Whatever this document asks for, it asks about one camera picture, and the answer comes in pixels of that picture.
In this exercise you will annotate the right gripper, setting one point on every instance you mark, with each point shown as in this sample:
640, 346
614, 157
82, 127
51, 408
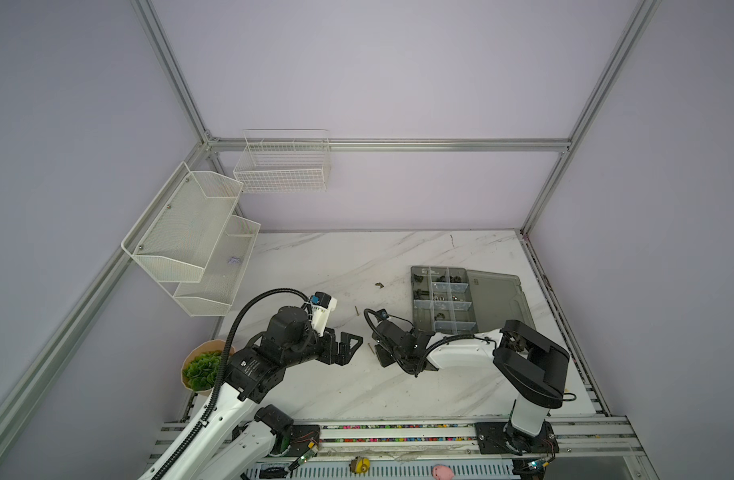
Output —
379, 356

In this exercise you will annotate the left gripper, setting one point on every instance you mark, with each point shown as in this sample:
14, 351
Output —
343, 354

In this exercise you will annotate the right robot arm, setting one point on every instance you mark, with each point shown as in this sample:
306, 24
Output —
534, 365

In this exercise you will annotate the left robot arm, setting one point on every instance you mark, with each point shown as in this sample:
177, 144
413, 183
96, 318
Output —
234, 428

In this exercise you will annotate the grey plastic organizer box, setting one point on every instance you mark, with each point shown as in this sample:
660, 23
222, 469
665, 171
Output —
453, 300

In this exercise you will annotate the yellow small object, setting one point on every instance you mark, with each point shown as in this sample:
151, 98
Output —
359, 465

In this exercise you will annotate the pink small object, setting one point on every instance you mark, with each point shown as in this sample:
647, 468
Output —
442, 472

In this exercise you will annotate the lower white mesh shelf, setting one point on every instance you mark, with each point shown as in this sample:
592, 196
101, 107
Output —
215, 294

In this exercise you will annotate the white mesh shelf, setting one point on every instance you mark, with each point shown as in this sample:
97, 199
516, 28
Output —
174, 243
215, 294

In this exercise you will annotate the potted green plant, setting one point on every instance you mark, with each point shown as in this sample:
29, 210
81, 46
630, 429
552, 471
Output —
200, 368

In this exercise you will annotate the upper white mesh shelf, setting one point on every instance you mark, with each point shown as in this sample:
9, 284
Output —
174, 243

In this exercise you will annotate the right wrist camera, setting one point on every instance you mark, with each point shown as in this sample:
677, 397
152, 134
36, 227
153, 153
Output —
382, 315

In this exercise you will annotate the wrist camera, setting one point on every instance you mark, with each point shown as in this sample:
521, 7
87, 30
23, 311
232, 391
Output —
322, 305
382, 315

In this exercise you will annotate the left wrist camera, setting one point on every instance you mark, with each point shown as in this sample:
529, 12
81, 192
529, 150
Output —
322, 305

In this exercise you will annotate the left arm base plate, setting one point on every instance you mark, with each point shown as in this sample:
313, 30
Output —
296, 440

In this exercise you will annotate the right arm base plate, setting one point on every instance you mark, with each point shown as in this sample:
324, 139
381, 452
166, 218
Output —
503, 438

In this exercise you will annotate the white wire basket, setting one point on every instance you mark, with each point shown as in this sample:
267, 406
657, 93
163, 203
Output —
284, 161

